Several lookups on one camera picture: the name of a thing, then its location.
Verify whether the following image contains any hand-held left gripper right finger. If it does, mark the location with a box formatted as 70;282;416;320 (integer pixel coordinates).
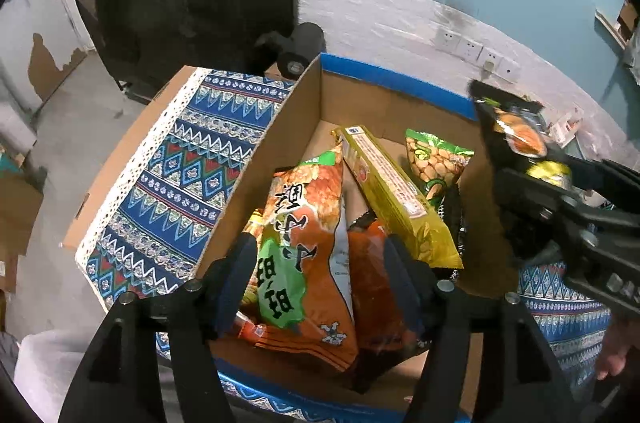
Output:
382;234;582;423

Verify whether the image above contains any silver plastic sheet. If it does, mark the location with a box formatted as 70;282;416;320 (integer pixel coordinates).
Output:
622;23;640;80

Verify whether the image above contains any brown cardboard floor box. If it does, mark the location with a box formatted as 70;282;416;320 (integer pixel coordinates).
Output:
0;170;46;294

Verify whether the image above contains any black cylindrical clamp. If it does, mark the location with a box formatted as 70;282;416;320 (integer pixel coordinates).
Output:
252;22;325;80

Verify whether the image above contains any black snack packet orange picture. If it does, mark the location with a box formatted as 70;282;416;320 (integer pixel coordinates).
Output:
467;78;576;261

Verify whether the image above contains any person's right hand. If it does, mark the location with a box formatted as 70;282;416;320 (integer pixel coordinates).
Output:
595;318;634;382

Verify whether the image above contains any large orange snack bag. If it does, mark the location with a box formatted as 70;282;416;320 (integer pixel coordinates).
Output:
237;143;361;374

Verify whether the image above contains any yellow orange snack packet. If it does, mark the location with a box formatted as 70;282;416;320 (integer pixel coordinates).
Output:
239;208;266;310

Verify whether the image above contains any small orange snack packet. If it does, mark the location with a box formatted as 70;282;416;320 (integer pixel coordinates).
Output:
347;223;431;354

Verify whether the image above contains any green peanut snack packet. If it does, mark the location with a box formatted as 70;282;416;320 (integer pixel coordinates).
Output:
404;128;475;210

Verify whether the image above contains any cardboard box with blue rim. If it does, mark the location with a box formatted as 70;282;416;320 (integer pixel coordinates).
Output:
192;52;522;420

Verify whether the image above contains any blue patterned tablecloth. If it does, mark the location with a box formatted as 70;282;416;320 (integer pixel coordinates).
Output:
75;68;613;423

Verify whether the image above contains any wooden shelf board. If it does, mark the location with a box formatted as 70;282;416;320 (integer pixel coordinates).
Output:
594;7;628;50

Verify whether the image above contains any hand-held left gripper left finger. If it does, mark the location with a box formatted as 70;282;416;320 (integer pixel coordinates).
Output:
57;232;259;423

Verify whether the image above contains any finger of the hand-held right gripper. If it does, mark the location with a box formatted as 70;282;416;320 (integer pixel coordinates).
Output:
496;166;597;250
564;156;640;205

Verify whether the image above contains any white fleece cloth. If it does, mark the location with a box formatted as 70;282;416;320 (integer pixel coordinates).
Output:
15;328;111;423

